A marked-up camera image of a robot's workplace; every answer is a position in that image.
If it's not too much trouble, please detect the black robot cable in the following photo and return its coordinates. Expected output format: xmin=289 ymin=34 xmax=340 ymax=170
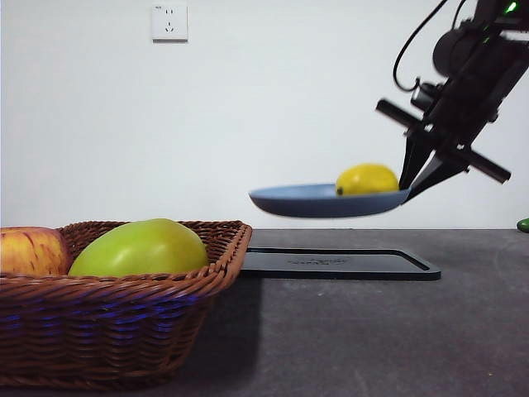
xmin=393 ymin=0 xmax=450 ymax=93

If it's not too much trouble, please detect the blue round plate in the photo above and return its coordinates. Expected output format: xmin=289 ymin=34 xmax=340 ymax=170
xmin=248 ymin=184 xmax=412 ymax=219

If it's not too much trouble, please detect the green mango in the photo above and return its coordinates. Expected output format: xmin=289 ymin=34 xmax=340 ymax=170
xmin=68 ymin=218 xmax=210 ymax=278

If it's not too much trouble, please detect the white wall power outlet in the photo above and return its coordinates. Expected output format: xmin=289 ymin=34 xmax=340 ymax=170
xmin=150 ymin=3 xmax=189 ymax=44

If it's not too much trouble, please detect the black flat rectangular tray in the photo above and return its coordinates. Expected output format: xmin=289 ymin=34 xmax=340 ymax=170
xmin=238 ymin=246 xmax=442 ymax=282

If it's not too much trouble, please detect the red yellow apple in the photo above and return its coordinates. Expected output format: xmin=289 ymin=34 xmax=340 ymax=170
xmin=0 ymin=226 xmax=74 ymax=277

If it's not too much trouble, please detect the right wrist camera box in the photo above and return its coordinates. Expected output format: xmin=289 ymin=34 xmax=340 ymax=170
xmin=411 ymin=78 xmax=446 ymax=111

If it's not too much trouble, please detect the brown woven wicker basket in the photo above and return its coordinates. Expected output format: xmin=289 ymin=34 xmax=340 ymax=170
xmin=0 ymin=219 xmax=254 ymax=390

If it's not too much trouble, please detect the yellow lemon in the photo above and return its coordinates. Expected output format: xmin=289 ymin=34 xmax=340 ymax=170
xmin=335 ymin=163 xmax=401 ymax=197

